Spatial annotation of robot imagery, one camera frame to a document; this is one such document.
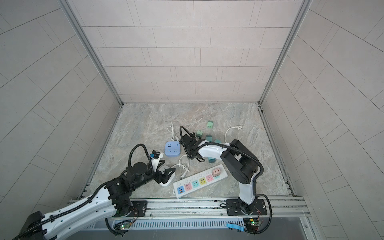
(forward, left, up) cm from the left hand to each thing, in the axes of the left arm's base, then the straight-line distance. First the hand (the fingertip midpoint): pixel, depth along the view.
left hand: (173, 165), depth 75 cm
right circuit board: (-24, -37, -10) cm, 45 cm away
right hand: (+12, -9, -13) cm, 20 cm away
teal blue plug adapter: (+20, -25, -10) cm, 33 cm away
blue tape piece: (-24, -29, -7) cm, 39 cm away
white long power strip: (-7, -9, -7) cm, 14 cm away
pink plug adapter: (-2, -22, -4) cm, 22 cm away
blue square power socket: (+13, +3, -7) cm, 15 cm away
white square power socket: (-4, +4, +8) cm, 10 cm away
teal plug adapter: (+22, -19, -10) cm, 31 cm away
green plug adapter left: (+24, -13, -8) cm, 28 cm away
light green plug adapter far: (+32, -20, -8) cm, 39 cm away
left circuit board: (-25, +19, -6) cm, 32 cm away
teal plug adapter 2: (+6, -20, -8) cm, 23 cm away
